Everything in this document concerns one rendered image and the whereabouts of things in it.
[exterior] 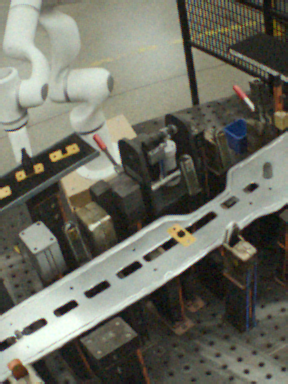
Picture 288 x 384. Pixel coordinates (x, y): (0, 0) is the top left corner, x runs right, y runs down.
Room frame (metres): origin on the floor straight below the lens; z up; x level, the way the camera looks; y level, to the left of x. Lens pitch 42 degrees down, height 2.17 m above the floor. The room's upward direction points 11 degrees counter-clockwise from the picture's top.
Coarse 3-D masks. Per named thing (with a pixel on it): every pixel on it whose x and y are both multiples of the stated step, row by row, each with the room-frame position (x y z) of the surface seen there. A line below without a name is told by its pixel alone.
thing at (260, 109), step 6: (252, 84) 1.47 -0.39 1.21; (258, 84) 1.47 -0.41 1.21; (264, 84) 1.46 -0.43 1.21; (252, 90) 1.47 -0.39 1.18; (258, 90) 1.48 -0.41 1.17; (252, 96) 1.48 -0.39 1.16; (258, 96) 1.48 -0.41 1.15; (258, 102) 1.46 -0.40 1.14; (264, 102) 1.47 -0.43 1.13; (258, 108) 1.46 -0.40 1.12; (264, 108) 1.47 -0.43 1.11; (258, 114) 1.46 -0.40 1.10; (264, 114) 1.47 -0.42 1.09
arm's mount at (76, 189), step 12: (108, 120) 1.97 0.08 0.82; (120, 120) 1.96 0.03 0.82; (120, 132) 1.88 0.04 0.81; (132, 132) 1.86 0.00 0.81; (60, 180) 1.80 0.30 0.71; (72, 180) 1.68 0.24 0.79; (84, 180) 1.67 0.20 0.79; (96, 180) 1.65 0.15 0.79; (72, 192) 1.62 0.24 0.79; (84, 192) 1.62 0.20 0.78; (72, 204) 1.63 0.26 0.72; (84, 204) 1.62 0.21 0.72
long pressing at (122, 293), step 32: (256, 160) 1.36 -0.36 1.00; (224, 192) 1.24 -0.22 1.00; (256, 192) 1.22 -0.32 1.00; (160, 224) 1.17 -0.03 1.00; (224, 224) 1.12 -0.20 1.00; (128, 256) 1.08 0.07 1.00; (160, 256) 1.06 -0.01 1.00; (192, 256) 1.04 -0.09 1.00; (64, 288) 1.00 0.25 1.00; (128, 288) 0.97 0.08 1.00; (0, 320) 0.92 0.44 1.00; (32, 320) 0.91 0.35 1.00; (64, 320) 0.89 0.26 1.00; (96, 320) 0.88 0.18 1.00; (32, 352) 0.80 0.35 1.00
